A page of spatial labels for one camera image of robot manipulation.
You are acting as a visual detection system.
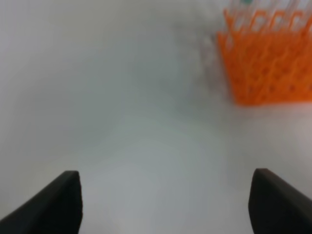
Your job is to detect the orange test tube rack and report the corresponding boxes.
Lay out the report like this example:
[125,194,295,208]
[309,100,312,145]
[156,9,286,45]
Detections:
[217,10,312,106]

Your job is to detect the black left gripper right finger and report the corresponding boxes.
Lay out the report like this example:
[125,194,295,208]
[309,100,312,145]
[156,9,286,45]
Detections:
[248,168,312,234]

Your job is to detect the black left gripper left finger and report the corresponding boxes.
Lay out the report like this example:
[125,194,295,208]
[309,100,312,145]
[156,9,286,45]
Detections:
[0,171,83,234]

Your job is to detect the front left racked tube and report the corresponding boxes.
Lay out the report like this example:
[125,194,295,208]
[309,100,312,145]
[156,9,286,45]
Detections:
[229,0,256,31]

